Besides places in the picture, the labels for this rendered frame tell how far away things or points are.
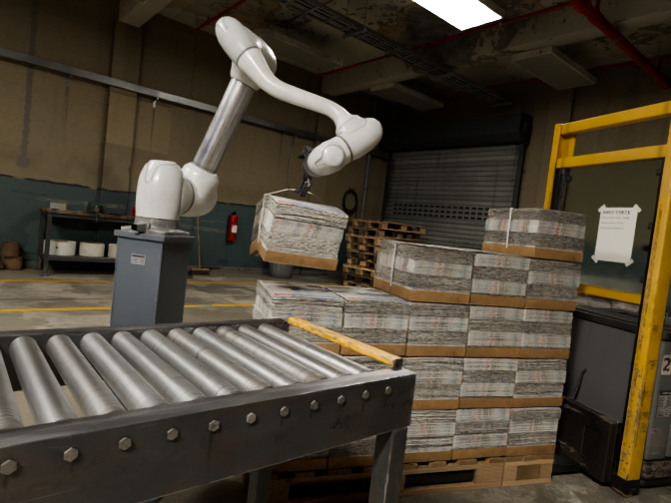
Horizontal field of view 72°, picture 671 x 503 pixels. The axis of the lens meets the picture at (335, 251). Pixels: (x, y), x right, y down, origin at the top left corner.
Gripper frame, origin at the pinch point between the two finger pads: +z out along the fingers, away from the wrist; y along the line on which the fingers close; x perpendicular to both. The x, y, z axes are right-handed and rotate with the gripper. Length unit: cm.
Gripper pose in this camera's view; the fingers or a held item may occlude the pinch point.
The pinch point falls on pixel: (300, 174)
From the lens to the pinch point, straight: 192.3
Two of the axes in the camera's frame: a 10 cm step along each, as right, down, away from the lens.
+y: -1.1, 9.9, -0.3
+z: -3.5, -0.1, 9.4
